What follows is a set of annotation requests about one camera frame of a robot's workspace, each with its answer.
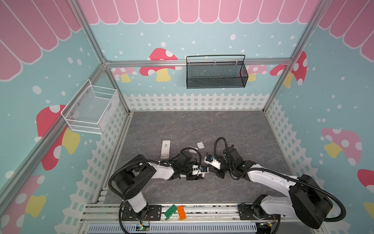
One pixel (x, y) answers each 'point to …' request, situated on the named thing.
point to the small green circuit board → (142, 228)
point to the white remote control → (165, 152)
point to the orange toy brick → (181, 212)
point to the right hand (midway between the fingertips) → (208, 166)
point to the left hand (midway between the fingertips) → (200, 173)
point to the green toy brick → (170, 211)
